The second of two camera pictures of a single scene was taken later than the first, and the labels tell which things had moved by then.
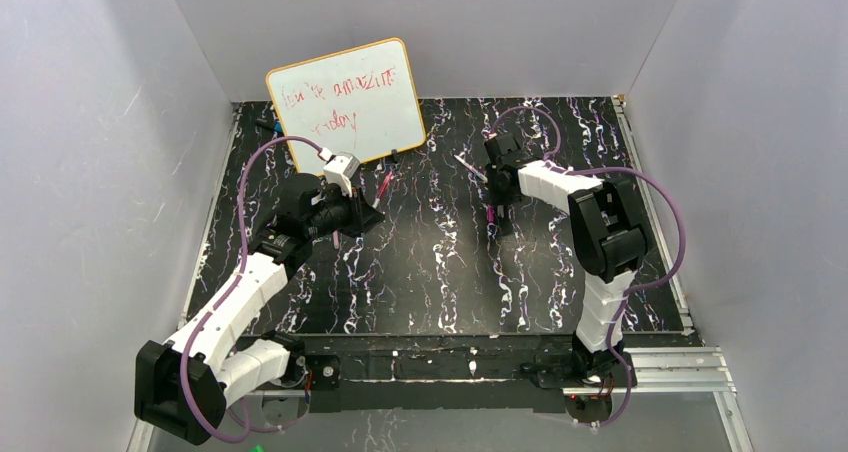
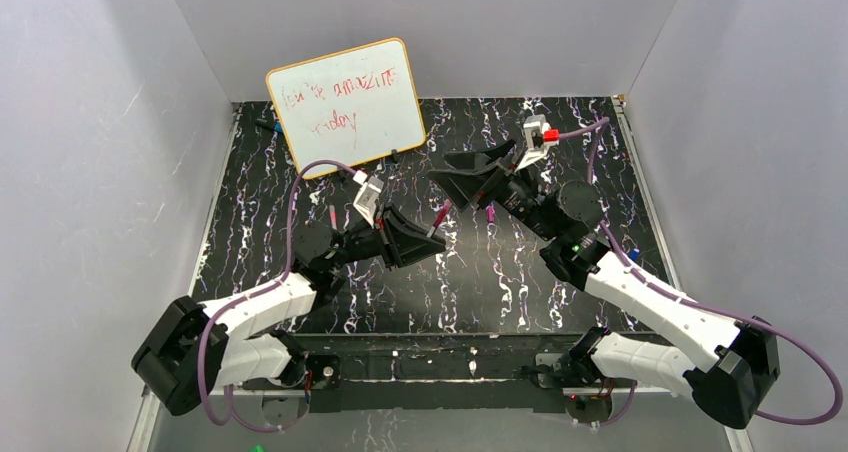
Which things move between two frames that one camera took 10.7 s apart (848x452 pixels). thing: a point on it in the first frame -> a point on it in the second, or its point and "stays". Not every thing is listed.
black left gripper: (357, 209) -> (385, 238)
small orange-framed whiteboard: (358, 102) stays
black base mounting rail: (434, 374) stays
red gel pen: (382, 189) -> (445, 209)
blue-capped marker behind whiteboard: (277, 126) stays
